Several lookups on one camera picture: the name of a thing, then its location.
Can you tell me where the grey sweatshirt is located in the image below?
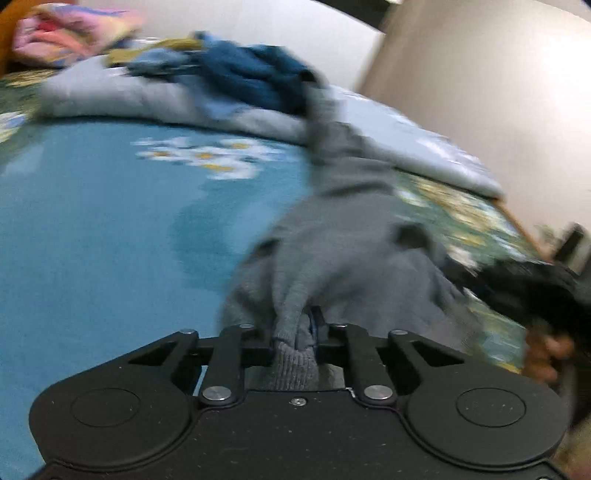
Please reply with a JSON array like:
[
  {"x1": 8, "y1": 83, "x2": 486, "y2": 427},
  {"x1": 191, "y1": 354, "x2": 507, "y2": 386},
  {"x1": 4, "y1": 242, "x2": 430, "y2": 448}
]
[{"x1": 221, "y1": 83, "x2": 480, "y2": 391}]

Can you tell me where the person's right hand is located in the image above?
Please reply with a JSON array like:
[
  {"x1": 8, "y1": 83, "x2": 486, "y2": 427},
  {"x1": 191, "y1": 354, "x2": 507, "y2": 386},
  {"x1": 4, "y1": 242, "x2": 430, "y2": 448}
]
[{"x1": 521, "y1": 321, "x2": 575, "y2": 385}]

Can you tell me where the teal floral bed blanket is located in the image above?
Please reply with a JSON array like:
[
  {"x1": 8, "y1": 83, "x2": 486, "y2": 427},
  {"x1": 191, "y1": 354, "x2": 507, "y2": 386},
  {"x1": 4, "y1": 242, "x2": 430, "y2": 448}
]
[{"x1": 0, "y1": 68, "x2": 551, "y2": 480}]

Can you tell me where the dark blue fleece garment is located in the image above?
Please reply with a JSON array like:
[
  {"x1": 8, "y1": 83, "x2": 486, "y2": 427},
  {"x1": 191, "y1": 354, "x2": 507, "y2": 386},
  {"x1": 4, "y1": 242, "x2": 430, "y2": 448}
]
[{"x1": 195, "y1": 32, "x2": 317, "y2": 116}]

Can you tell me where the light blue garment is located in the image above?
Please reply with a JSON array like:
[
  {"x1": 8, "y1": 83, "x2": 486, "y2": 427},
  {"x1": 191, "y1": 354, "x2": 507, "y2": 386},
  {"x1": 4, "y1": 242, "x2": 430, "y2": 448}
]
[{"x1": 127, "y1": 47, "x2": 252, "y2": 121}]

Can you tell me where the grey floral folded duvet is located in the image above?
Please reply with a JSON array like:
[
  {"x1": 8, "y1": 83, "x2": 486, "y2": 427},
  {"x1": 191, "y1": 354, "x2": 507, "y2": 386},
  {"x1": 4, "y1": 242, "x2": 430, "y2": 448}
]
[{"x1": 39, "y1": 55, "x2": 504, "y2": 198}]

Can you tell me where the olive green garment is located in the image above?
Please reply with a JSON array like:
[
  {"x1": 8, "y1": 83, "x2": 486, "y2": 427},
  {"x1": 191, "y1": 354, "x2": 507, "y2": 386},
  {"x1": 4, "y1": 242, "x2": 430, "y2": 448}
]
[{"x1": 105, "y1": 38, "x2": 205, "y2": 67}]

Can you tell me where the white black wardrobe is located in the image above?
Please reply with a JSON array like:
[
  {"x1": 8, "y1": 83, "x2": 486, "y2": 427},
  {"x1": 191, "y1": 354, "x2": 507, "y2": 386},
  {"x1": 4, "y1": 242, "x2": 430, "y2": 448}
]
[{"x1": 80, "y1": 0, "x2": 385, "y2": 90}]

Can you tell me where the pink floral folded blanket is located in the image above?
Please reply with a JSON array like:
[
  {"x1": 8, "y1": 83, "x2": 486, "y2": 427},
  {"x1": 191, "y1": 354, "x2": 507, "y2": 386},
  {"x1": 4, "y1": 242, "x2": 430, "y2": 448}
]
[{"x1": 12, "y1": 2, "x2": 143, "y2": 68}]

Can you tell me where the orange wooden bed frame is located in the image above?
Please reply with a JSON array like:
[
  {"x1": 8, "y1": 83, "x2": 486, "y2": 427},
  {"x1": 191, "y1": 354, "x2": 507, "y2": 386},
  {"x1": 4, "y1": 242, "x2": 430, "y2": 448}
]
[{"x1": 493, "y1": 199, "x2": 551, "y2": 261}]

